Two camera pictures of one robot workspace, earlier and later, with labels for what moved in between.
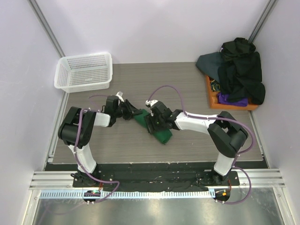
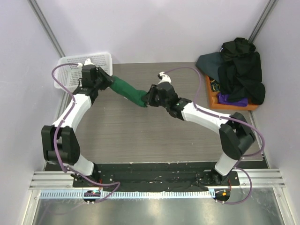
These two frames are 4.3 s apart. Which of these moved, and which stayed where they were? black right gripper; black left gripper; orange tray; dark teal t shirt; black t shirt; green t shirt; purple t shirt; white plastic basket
Moved: black left gripper; green t shirt; black right gripper
Stayed: black t shirt; purple t shirt; orange tray; dark teal t shirt; white plastic basket
